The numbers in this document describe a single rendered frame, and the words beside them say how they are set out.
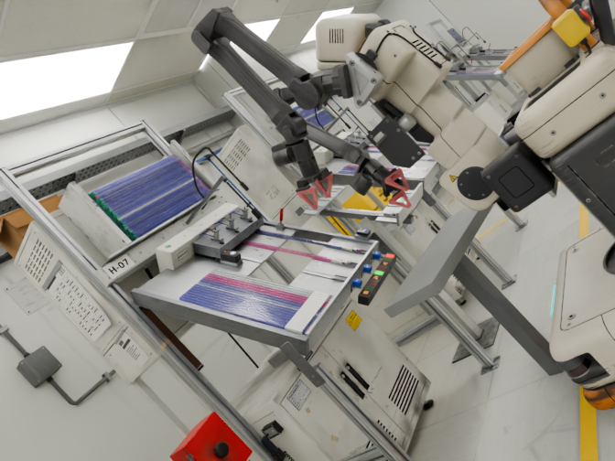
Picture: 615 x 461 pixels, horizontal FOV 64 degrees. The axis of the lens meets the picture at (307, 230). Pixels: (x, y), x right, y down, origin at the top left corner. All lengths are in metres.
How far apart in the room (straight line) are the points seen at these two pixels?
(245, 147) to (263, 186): 0.27
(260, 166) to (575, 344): 2.18
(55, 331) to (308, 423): 2.02
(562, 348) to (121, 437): 2.56
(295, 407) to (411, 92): 1.12
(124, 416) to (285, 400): 1.71
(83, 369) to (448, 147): 2.61
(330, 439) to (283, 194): 1.69
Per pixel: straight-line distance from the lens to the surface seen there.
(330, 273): 1.88
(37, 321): 3.46
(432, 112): 1.51
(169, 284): 1.93
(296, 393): 1.86
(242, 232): 2.10
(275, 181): 3.12
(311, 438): 1.85
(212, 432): 1.43
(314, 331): 1.59
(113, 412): 3.36
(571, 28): 1.29
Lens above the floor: 0.96
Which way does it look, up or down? level
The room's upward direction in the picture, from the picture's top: 44 degrees counter-clockwise
